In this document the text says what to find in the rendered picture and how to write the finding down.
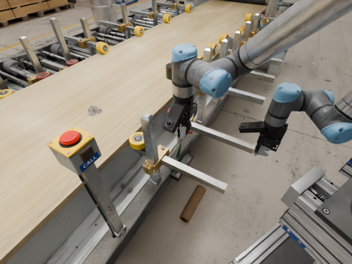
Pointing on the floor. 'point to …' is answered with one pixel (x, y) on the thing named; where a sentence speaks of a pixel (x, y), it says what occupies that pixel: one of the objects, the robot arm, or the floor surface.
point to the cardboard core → (189, 208)
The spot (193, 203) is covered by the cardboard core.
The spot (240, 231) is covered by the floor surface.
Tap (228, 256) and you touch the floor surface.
